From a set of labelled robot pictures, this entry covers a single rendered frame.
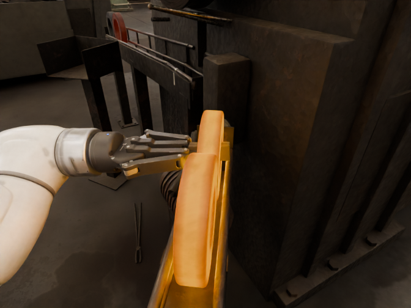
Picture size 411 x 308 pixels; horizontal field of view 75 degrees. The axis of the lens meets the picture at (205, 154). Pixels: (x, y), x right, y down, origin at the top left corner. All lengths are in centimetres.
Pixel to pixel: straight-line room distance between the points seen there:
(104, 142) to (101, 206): 98
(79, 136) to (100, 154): 5
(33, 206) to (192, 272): 30
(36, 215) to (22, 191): 4
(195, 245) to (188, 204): 4
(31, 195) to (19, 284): 83
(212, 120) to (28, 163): 31
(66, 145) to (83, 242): 86
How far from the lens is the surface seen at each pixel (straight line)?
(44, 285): 127
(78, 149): 50
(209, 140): 39
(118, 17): 169
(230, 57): 69
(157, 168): 44
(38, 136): 54
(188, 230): 26
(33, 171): 52
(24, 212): 50
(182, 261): 28
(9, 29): 318
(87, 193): 155
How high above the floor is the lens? 97
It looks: 35 degrees down
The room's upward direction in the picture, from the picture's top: straight up
